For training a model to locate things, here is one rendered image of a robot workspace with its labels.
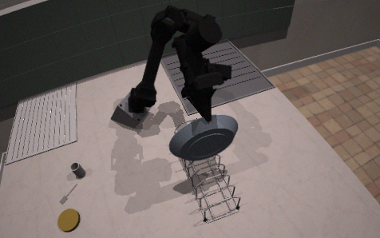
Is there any grey ribbed draining mat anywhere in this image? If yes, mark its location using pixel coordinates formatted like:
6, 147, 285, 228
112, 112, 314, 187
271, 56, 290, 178
4, 81, 77, 165

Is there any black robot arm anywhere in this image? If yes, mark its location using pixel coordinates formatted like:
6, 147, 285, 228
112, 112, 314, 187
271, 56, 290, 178
128, 6, 232, 113

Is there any dark grey tiled wall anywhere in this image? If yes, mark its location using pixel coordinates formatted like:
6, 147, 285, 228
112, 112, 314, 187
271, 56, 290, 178
0, 0, 295, 122

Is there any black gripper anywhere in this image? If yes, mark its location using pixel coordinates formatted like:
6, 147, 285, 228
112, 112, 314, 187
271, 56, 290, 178
180, 55, 224, 122

